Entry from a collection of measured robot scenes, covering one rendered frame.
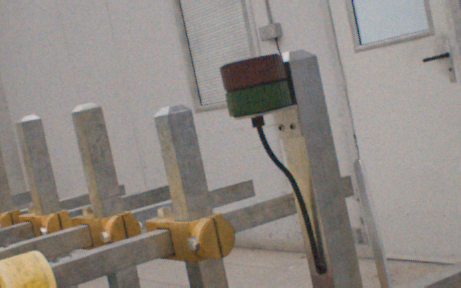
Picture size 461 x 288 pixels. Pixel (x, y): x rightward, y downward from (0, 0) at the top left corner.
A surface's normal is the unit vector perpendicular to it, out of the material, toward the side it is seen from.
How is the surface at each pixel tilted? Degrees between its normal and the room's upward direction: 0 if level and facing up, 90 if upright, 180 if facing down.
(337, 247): 90
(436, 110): 90
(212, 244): 90
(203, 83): 90
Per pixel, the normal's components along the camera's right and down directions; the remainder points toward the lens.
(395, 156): -0.81, 0.20
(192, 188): 0.55, -0.06
